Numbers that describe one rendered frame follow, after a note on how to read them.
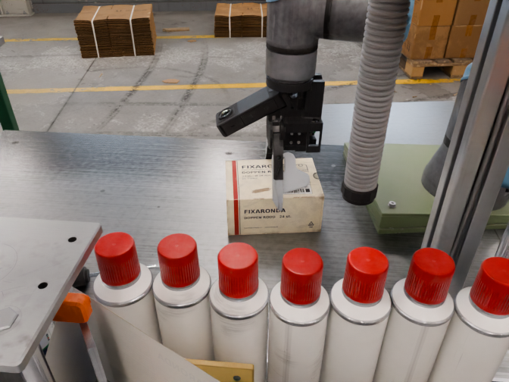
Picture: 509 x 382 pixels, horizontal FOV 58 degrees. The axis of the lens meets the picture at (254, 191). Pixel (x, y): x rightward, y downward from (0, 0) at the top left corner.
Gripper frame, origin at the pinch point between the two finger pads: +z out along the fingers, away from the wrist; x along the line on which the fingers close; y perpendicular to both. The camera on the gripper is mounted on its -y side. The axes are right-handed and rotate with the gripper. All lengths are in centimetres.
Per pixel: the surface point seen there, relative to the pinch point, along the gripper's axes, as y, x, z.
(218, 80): -13, 278, 89
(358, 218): 15.6, -3.0, 5.5
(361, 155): 4.3, -31.3, -24.4
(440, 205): 15.8, -26.5, -15.0
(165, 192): -19.7, 7.5, 6.0
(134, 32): -85, 342, 70
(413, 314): 7.1, -41.9, -15.6
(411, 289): 7.0, -40.7, -17.3
